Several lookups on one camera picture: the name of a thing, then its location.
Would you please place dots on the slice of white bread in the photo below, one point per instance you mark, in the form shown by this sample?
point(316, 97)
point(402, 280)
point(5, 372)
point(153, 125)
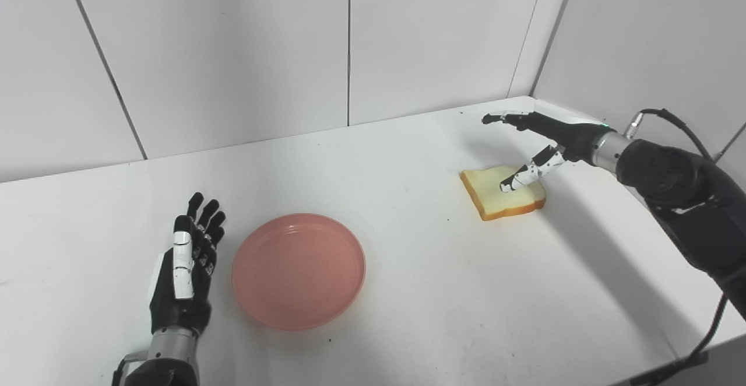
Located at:
point(486, 190)

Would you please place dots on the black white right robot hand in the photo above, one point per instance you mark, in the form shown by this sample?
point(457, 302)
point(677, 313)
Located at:
point(568, 135)

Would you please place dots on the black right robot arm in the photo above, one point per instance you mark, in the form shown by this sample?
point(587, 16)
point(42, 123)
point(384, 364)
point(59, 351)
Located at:
point(688, 199)

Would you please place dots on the pink round plate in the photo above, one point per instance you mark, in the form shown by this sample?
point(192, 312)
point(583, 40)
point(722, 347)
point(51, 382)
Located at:
point(298, 272)

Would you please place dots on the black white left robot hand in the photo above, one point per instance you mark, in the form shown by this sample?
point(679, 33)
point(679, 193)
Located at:
point(182, 275)

